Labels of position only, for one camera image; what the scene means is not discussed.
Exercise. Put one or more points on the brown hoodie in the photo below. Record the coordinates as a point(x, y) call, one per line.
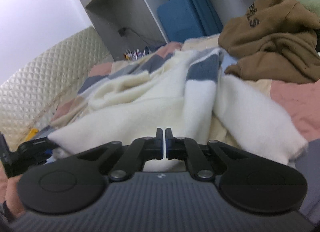
point(275, 39)

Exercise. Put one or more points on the white striped fleece sweater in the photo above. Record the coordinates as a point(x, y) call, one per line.
point(175, 112)

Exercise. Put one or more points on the small bottles on nightstand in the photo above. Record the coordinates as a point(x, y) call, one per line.
point(136, 54)

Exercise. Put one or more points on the person's left hand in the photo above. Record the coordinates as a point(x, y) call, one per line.
point(14, 203)

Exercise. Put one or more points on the beige quilted headboard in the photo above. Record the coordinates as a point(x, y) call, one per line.
point(30, 97)

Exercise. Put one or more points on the blue padded board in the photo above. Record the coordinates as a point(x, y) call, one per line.
point(179, 21)

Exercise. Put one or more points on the black wall socket plug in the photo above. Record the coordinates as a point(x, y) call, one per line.
point(122, 31)

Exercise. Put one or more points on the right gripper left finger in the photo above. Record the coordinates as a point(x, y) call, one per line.
point(136, 155)

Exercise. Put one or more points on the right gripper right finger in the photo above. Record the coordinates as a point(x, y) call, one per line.
point(187, 150)

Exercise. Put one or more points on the yellow object by headboard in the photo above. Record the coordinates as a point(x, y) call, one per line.
point(32, 133)

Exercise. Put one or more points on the patchwork colour quilt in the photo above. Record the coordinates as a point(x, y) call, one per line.
point(160, 97)

